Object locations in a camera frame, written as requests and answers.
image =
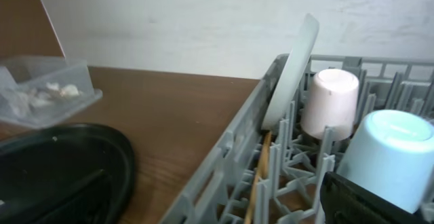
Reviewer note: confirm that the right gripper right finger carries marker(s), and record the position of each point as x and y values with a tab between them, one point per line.
345	202

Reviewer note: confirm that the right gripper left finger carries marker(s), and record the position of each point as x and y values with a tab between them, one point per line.
86	200

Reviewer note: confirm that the blue cup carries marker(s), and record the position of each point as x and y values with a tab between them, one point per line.
391	155

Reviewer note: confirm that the wooden chopstick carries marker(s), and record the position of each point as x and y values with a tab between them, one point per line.
261	172

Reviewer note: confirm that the pink cup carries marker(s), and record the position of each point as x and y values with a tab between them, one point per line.
332	102

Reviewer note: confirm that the white gold wrapper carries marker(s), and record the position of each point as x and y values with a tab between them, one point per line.
24	101

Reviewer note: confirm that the grey plate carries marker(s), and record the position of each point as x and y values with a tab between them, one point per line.
292	72

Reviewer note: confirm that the grey dishwasher rack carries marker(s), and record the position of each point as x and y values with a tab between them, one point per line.
219	190

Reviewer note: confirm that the round black tray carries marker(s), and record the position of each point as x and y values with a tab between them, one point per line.
53	157

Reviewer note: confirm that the clear plastic bin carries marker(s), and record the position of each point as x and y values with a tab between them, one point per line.
24	72

